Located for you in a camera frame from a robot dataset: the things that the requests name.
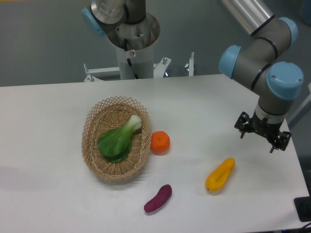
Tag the orange tangerine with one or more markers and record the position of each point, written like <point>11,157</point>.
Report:
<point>160,142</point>

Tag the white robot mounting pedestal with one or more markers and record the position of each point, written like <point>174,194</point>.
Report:
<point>132,64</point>

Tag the yellow mango-shaped fruit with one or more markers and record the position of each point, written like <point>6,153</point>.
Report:
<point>219,176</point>

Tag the black device at table edge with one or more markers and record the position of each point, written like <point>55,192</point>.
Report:
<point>303,208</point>

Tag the green bok choy vegetable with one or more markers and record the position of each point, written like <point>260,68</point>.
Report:
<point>115,144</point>

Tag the purple sweet potato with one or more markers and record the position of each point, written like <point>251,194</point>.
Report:
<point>159,200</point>

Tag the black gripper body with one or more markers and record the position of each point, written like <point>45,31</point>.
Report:
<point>263,128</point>

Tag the white table clamp bracket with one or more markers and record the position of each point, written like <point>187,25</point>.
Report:
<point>190,67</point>

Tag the oval wicker basket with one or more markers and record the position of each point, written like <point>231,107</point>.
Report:
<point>108,114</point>

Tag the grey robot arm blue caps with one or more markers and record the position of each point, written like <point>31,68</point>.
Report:
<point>133,31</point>

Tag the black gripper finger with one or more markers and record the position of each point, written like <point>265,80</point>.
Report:
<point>242,124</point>
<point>279,141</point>

